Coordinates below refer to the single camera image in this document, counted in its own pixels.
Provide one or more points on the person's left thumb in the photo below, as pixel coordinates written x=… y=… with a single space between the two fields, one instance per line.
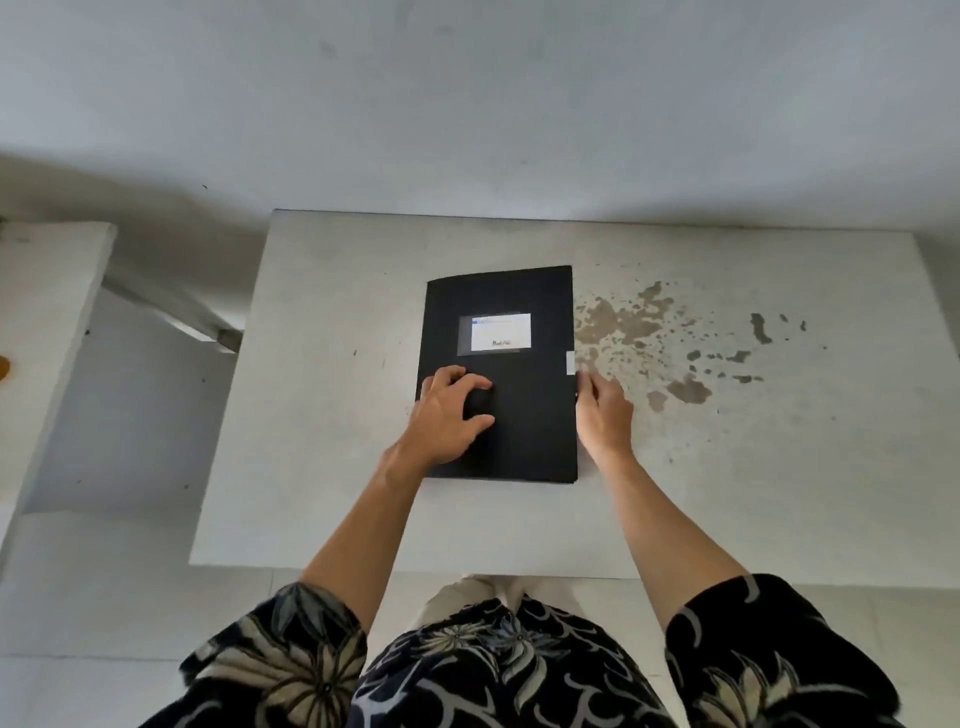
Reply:
x=476 y=429

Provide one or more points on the black document folder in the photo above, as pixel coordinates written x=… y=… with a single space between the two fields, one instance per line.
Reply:
x=525 y=420

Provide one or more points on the person's right forearm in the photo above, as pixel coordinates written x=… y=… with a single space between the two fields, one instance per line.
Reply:
x=671 y=536

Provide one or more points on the white side ledge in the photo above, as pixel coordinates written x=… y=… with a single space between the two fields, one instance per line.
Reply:
x=45 y=337

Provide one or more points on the grey metal bracket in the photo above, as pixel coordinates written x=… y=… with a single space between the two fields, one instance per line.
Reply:
x=180 y=319

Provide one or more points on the person's right hand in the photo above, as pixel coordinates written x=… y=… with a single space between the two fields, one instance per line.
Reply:
x=609 y=424

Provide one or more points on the person's left hand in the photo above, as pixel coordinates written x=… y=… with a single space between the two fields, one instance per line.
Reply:
x=435 y=424

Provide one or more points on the dark floral shirt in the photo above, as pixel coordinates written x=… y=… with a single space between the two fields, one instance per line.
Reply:
x=487 y=675

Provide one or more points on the beige trousers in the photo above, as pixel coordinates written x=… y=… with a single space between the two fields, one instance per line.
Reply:
x=457 y=596

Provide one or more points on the person's left forearm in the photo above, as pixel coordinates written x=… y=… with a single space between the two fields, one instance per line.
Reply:
x=360 y=536

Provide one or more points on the person's right thumb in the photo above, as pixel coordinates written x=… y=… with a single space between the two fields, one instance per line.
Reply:
x=580 y=397

